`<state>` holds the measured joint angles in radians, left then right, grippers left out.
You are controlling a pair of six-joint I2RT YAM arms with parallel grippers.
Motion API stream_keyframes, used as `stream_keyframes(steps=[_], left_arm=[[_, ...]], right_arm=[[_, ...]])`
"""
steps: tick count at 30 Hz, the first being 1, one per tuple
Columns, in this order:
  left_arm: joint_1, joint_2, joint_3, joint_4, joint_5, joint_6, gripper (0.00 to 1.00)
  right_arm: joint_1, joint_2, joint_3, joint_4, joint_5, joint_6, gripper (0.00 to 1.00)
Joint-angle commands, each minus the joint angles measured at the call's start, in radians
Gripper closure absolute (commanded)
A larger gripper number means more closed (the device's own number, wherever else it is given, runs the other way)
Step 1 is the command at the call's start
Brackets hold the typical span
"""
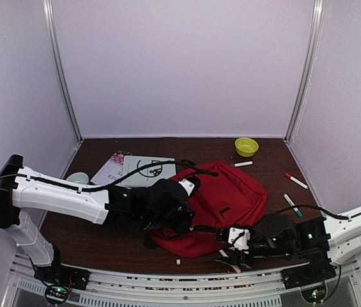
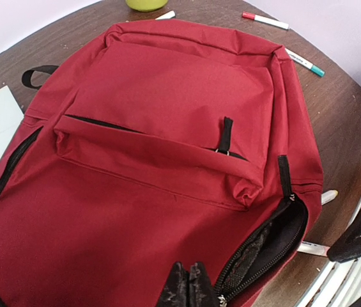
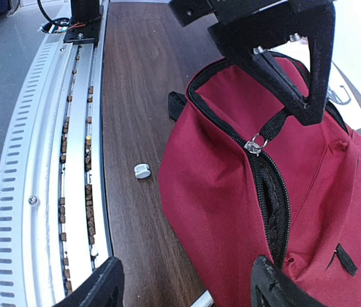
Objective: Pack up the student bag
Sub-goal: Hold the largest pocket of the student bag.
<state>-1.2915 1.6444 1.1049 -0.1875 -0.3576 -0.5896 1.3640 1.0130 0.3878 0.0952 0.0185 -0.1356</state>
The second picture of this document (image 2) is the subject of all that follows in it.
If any red-capped white marker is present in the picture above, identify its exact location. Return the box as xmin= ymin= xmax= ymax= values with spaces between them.
xmin=242 ymin=12 xmax=289 ymax=30

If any purple-capped white marker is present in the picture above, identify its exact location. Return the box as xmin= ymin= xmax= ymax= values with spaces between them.
xmin=156 ymin=10 xmax=176 ymax=20

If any teal-capped white marker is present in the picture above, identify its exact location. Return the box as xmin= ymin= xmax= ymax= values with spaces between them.
xmin=286 ymin=49 xmax=325 ymax=77

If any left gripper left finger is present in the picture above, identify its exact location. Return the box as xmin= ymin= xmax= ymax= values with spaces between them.
xmin=156 ymin=262 xmax=189 ymax=307

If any red backpack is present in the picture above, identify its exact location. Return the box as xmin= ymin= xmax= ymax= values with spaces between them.
xmin=0 ymin=20 xmax=323 ymax=306

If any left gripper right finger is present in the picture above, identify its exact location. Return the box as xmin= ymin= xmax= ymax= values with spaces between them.
xmin=188 ymin=262 xmax=219 ymax=307

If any pink-capped white marker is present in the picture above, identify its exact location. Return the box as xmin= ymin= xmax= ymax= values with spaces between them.
xmin=297 ymin=241 xmax=330 ymax=257

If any yellow-capped white marker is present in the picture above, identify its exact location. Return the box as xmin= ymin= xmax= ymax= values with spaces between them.
xmin=321 ymin=190 xmax=339 ymax=205

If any yellow-green plastic bowl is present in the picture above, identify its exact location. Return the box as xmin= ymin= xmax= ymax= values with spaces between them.
xmin=125 ymin=0 xmax=168 ymax=12

